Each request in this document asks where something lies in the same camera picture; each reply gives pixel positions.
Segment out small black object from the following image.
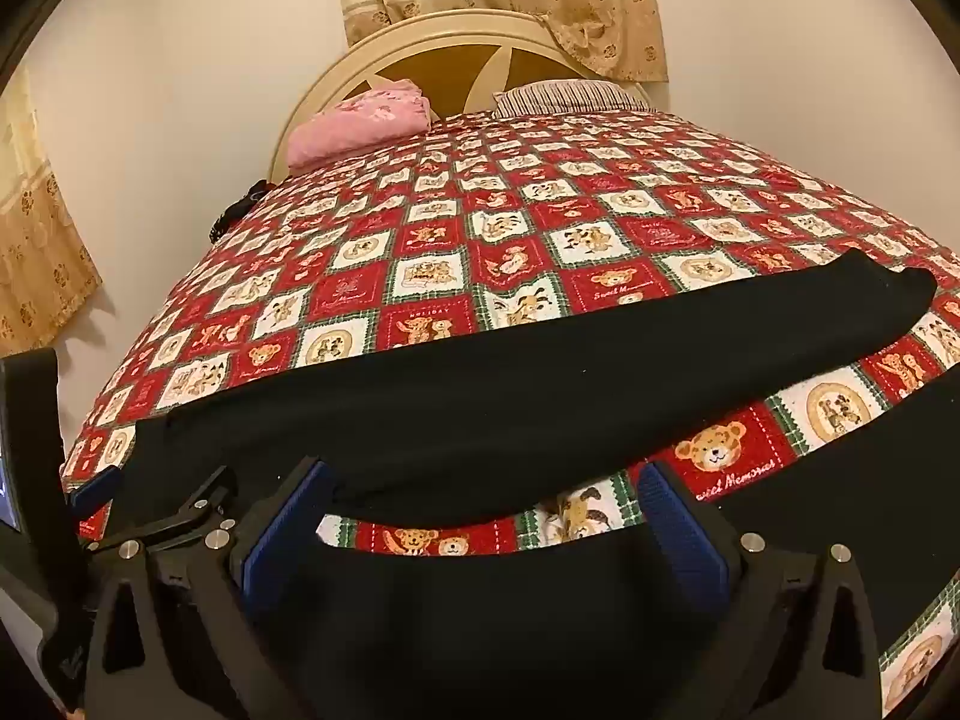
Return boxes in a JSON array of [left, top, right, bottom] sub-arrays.
[[210, 178, 269, 245]]

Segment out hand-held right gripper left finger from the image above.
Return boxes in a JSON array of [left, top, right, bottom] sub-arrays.
[[81, 456, 335, 720]]

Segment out beige floral side curtain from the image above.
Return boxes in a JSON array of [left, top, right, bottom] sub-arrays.
[[0, 67, 104, 357]]

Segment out cream wooden headboard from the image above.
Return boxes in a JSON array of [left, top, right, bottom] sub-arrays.
[[270, 9, 653, 181]]

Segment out red bear-print bedspread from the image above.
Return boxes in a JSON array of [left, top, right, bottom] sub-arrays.
[[60, 109, 960, 720]]

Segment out black pants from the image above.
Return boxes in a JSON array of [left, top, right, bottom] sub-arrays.
[[124, 251, 960, 720]]

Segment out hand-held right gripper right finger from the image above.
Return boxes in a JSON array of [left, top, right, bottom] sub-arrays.
[[639, 459, 886, 720]]

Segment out striped pillow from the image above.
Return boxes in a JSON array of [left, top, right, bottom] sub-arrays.
[[491, 80, 650, 119]]

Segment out pink folded blanket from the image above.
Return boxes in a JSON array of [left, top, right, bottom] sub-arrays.
[[287, 79, 432, 170]]

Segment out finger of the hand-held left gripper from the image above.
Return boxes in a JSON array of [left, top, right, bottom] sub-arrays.
[[70, 466, 123, 515], [79, 465, 239, 552]]

